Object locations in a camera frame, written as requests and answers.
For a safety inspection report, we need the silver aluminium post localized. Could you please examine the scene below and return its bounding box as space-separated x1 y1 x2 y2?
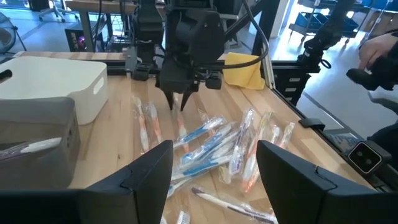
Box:
260 40 277 90

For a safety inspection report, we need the person's hand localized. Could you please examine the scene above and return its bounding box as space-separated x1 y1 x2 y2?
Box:
357 30 398 71

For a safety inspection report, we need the black teleoperation handle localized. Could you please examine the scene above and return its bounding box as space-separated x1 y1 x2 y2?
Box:
345 55 398 91

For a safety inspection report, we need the white plastic bin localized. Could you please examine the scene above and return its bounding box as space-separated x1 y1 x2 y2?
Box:
0 55 109 126

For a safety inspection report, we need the silver table-level camera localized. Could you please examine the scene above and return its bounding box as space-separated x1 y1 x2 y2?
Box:
347 139 393 175

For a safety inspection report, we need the purple toothbrush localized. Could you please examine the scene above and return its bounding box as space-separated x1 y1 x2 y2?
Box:
228 108 256 177
0 137 63 161
191 186 279 224

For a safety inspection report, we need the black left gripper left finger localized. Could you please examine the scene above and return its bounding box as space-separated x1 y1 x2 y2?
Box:
0 139 174 224

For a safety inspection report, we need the black computer tower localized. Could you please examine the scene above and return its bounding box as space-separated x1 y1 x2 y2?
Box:
64 28 88 52

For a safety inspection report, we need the black frame clip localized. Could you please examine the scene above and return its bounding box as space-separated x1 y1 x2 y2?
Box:
298 117 326 131

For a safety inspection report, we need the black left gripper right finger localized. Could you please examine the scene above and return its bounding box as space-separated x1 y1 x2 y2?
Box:
256 139 398 224

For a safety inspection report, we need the grey plastic bin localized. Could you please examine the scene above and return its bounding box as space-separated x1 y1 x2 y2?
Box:
0 96 81 190

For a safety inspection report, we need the person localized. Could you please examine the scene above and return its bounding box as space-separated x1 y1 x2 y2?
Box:
366 37 398 150

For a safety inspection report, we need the blue toothbrush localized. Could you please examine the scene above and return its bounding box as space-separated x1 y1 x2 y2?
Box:
175 210 191 224
180 123 237 166
172 115 227 149
166 154 233 198

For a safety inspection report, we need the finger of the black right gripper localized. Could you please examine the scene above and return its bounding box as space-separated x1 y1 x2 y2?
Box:
164 90 175 111
180 83 200 112

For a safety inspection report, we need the yellow cloth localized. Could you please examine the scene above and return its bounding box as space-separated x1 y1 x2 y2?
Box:
222 52 266 91

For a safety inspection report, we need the blue storage bin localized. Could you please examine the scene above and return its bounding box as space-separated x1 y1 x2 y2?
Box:
289 11 358 38

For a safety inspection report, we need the orange toothbrush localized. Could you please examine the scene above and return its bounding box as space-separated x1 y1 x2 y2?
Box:
132 95 150 154
146 101 163 146
270 121 295 150
175 110 189 154
241 111 274 194

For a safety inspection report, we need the wooden background table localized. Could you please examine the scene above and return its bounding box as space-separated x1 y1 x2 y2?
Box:
64 0 139 13

